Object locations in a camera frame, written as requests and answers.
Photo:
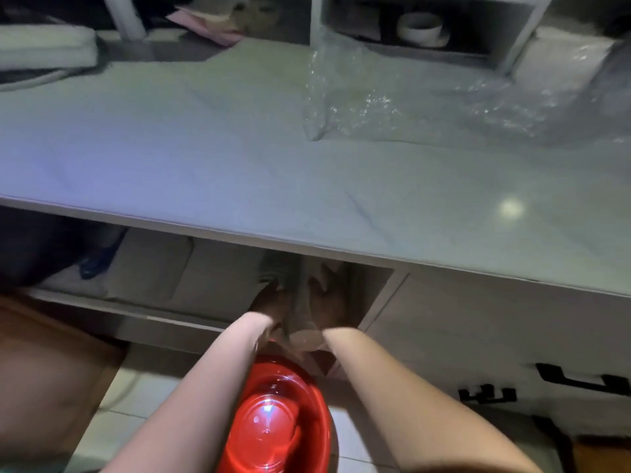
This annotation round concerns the person's left hand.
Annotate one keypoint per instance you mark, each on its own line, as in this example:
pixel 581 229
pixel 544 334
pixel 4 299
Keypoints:
pixel 273 307

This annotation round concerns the person's right hand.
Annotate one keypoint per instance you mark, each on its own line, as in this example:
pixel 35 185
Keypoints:
pixel 335 307

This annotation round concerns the large clear plastic bag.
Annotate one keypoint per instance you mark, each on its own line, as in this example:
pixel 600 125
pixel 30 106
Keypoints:
pixel 301 300

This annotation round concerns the stack of white paper cups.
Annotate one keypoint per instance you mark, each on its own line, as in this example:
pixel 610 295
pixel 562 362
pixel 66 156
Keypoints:
pixel 303 330

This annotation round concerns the stack of striped paper cups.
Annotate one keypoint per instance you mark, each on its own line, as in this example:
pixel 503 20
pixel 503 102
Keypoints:
pixel 278 268

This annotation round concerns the clear plastic bag sheet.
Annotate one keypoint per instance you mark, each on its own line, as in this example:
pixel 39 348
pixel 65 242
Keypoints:
pixel 532 113

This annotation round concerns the person's right forearm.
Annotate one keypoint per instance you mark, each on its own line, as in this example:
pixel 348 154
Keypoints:
pixel 419 413

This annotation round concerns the person's left forearm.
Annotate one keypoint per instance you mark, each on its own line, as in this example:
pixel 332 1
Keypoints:
pixel 197 403

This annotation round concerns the pink paper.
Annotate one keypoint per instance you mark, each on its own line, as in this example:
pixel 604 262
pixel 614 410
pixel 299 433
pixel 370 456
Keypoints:
pixel 212 27

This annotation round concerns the white plastic bag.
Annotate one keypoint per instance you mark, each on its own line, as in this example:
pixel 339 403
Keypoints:
pixel 172 275

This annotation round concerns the red plastic basin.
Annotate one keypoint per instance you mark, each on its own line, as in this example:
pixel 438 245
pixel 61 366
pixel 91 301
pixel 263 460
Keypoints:
pixel 276 423

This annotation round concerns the metal cabinet shelf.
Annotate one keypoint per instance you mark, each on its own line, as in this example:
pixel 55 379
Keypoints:
pixel 123 315

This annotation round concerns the brown wooden cabinet door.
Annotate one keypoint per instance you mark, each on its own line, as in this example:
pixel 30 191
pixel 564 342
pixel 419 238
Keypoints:
pixel 49 379

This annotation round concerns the white tape roll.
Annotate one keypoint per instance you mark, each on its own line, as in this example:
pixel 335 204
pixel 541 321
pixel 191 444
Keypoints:
pixel 420 28

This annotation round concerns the white shelf unit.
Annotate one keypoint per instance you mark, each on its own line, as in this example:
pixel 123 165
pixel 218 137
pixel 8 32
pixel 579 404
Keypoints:
pixel 517 34

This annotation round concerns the white power strip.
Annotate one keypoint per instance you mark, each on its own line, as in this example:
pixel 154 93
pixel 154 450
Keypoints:
pixel 49 46

